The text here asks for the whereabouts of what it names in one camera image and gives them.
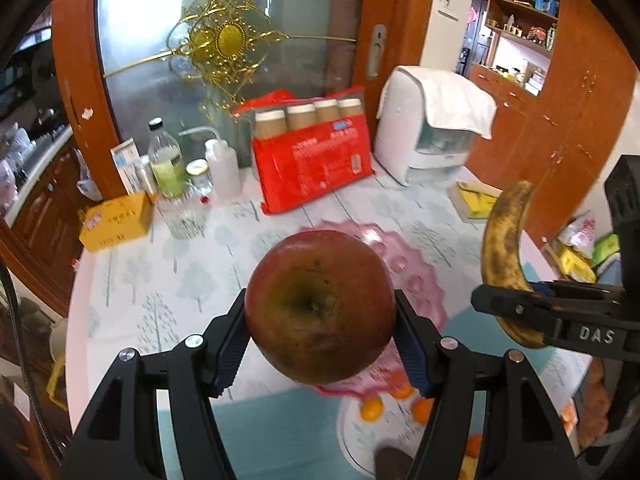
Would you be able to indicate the small glass jar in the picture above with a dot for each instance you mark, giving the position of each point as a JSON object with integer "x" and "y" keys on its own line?
{"x": 199, "y": 176}

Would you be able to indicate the yellow pear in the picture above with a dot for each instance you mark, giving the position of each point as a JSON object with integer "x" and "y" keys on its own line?
{"x": 468, "y": 468}

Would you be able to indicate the red apple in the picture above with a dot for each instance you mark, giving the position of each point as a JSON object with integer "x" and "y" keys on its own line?
{"x": 320, "y": 307}

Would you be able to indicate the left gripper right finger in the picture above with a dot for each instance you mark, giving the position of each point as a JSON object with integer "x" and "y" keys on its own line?
{"x": 523, "y": 437}

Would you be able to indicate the white countertop appliance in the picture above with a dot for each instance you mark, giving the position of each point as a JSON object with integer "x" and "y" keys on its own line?
{"x": 406, "y": 144}

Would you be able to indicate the red paper cup package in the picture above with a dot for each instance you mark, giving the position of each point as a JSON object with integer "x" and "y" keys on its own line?
{"x": 306, "y": 148}

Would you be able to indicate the gold door ornament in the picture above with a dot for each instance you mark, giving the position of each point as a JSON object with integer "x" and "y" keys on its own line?
{"x": 184, "y": 59}

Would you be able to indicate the white printed round plate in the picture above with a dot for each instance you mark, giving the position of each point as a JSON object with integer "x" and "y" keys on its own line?
{"x": 359, "y": 440}

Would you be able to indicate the small yellow-orange mandarin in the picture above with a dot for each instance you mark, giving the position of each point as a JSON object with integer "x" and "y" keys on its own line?
{"x": 371, "y": 409}

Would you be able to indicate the wooden cabinet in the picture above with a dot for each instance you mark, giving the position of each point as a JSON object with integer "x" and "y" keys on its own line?
{"x": 561, "y": 138}

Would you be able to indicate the pink glass fruit bowl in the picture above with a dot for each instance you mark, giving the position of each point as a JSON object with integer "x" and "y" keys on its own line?
{"x": 411, "y": 274}

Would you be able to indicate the clear drinking glass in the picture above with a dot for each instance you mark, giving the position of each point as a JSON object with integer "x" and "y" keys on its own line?
{"x": 184, "y": 215}

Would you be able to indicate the small white carton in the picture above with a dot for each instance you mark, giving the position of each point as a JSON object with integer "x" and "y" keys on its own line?
{"x": 125, "y": 156}

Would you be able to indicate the spotted ripe banana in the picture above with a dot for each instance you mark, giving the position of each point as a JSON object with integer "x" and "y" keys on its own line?
{"x": 500, "y": 255}

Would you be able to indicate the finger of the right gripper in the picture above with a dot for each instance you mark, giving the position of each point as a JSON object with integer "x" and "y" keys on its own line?
{"x": 545, "y": 319}
{"x": 569, "y": 288}

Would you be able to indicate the small mandarin plate top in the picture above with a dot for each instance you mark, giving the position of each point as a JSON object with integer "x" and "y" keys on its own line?
{"x": 402, "y": 389}

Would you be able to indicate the yellow cardboard box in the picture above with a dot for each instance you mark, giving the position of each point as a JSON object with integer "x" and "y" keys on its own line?
{"x": 116, "y": 221}

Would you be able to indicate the yellow tissue pack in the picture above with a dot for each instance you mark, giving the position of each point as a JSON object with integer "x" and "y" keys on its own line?
{"x": 472, "y": 200}

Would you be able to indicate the clear plastic bottle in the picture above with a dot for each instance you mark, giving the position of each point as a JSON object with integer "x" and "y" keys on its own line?
{"x": 166, "y": 160}

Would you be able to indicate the white squeeze bottle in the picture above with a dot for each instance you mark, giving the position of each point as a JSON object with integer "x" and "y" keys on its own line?
{"x": 222, "y": 161}

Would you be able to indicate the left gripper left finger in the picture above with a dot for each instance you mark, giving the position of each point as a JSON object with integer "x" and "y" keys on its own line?
{"x": 118, "y": 436}

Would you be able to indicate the dark avocado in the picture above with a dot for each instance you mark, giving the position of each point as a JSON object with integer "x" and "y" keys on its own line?
{"x": 391, "y": 464}

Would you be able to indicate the white towel on appliance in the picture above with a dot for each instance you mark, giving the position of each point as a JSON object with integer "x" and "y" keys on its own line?
{"x": 450, "y": 101}

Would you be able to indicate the teal patterned tablecloth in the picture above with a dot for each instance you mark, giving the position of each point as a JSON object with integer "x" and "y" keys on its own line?
{"x": 152, "y": 293}

